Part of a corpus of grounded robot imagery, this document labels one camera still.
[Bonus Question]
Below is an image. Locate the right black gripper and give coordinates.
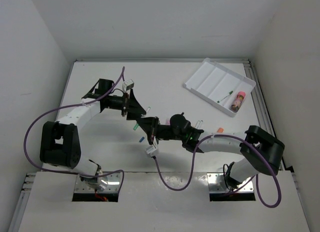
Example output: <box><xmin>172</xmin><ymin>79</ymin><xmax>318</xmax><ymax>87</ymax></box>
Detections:
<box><xmin>136</xmin><ymin>117</ymin><xmax>184</xmax><ymax>146</ymax></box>

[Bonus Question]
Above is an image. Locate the purple cable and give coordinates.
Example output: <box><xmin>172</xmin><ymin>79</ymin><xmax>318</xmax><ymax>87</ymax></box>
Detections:
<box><xmin>151</xmin><ymin>134</ymin><xmax>283</xmax><ymax>208</ymax></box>
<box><xmin>23</xmin><ymin>66</ymin><xmax>126</xmax><ymax>190</ymax></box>

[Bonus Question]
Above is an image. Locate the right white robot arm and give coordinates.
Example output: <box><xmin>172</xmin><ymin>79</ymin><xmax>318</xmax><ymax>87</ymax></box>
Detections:
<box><xmin>136</xmin><ymin>114</ymin><xmax>285</xmax><ymax>189</ymax></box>

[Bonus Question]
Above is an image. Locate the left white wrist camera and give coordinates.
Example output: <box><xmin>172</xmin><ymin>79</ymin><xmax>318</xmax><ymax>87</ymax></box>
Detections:
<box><xmin>122</xmin><ymin>79</ymin><xmax>134</xmax><ymax>92</ymax></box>

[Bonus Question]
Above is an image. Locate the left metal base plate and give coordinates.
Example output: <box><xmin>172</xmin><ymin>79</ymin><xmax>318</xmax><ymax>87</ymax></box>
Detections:
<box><xmin>74</xmin><ymin>172</ymin><xmax>122</xmax><ymax>194</ymax></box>

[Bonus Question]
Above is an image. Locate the metal base plate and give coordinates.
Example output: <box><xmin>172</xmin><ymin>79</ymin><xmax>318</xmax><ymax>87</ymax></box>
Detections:
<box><xmin>74</xmin><ymin>172</ymin><xmax>122</xmax><ymax>194</ymax></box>
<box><xmin>207</xmin><ymin>173</ymin><xmax>254</xmax><ymax>195</ymax></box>

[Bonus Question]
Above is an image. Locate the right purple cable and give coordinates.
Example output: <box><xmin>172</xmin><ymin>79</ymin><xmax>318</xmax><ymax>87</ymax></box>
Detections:
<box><xmin>151</xmin><ymin>134</ymin><xmax>283</xmax><ymax>208</ymax></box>

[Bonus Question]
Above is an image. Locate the pink capped clear tube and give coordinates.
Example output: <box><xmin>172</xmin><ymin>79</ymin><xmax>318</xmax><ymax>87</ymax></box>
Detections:
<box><xmin>230</xmin><ymin>91</ymin><xmax>246</xmax><ymax>113</ymax></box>

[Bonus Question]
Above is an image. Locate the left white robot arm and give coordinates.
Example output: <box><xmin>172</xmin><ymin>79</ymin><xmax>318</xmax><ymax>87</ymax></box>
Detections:
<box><xmin>39</xmin><ymin>79</ymin><xmax>146</xmax><ymax>178</ymax></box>

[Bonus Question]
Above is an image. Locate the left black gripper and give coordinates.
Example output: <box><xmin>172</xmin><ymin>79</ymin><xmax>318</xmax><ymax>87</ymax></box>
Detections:
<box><xmin>106</xmin><ymin>88</ymin><xmax>146</xmax><ymax>120</ymax></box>

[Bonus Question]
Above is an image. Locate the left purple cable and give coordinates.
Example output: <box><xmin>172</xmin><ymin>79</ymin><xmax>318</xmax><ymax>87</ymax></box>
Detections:
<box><xmin>23</xmin><ymin>66</ymin><xmax>126</xmax><ymax>190</ymax></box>

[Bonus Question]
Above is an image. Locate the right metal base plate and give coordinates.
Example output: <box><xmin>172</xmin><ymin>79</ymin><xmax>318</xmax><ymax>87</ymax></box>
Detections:
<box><xmin>207</xmin><ymin>173</ymin><xmax>254</xmax><ymax>195</ymax></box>

